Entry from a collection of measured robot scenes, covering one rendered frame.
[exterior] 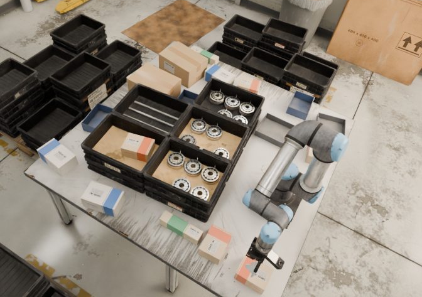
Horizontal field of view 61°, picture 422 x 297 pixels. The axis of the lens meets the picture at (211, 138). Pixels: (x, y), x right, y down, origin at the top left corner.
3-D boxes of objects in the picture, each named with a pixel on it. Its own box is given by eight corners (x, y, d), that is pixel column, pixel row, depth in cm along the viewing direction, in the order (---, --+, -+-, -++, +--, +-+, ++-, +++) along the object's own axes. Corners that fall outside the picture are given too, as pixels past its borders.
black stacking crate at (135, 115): (190, 117, 235) (191, 104, 226) (168, 148, 217) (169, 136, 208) (138, 95, 243) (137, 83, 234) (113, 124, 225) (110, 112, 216)
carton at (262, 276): (270, 274, 186) (274, 269, 180) (261, 294, 179) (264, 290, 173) (243, 258, 190) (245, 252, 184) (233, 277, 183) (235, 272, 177)
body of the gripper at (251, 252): (252, 243, 169) (257, 232, 160) (268, 252, 167) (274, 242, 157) (245, 257, 164) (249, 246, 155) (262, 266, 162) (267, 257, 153)
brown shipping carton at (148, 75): (180, 95, 263) (181, 78, 250) (162, 113, 250) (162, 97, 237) (147, 78, 270) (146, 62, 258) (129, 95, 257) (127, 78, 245)
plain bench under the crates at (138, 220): (323, 172, 318) (355, 120, 264) (244, 351, 224) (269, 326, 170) (173, 99, 357) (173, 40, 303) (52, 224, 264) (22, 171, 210)
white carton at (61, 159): (40, 158, 217) (36, 149, 210) (57, 147, 223) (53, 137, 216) (62, 176, 210) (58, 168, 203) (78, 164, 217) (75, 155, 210)
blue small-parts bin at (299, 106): (305, 120, 259) (308, 113, 253) (285, 113, 262) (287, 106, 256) (311, 103, 271) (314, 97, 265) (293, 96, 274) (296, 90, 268)
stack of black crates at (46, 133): (61, 115, 311) (54, 97, 294) (87, 130, 304) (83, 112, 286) (24, 145, 288) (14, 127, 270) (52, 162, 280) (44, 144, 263)
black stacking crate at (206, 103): (262, 110, 246) (265, 98, 237) (247, 139, 228) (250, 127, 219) (210, 90, 253) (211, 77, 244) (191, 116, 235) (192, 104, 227)
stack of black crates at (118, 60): (120, 67, 358) (116, 38, 332) (144, 79, 351) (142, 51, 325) (92, 89, 335) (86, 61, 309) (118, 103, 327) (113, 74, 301)
